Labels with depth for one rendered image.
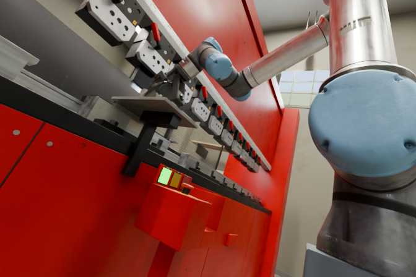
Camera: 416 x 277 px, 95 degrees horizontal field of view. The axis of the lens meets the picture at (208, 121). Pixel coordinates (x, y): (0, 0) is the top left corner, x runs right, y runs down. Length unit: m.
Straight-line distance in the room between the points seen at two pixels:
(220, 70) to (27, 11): 0.94
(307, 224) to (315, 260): 3.80
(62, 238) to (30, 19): 0.95
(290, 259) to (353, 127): 3.96
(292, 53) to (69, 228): 0.75
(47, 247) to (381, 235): 0.63
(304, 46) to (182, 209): 0.56
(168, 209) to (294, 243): 3.69
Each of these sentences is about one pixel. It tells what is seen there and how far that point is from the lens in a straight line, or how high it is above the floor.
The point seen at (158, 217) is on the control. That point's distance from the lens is 0.58.
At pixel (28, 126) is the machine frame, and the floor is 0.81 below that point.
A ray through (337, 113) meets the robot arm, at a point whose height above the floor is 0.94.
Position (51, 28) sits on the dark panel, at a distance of 1.27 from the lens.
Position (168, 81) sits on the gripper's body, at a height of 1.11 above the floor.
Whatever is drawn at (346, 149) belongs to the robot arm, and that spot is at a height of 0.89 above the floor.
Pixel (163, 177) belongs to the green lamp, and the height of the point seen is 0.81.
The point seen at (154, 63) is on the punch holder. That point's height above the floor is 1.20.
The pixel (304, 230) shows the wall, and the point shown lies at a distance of 4.15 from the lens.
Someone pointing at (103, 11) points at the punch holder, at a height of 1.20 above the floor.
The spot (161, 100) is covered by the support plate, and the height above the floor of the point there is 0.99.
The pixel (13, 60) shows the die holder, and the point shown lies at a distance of 0.65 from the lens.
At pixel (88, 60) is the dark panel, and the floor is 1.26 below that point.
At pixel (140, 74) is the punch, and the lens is 0.83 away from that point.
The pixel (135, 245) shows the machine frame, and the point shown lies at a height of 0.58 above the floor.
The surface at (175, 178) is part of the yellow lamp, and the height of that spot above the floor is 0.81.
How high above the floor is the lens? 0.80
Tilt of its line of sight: 20 degrees up
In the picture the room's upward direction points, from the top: 19 degrees clockwise
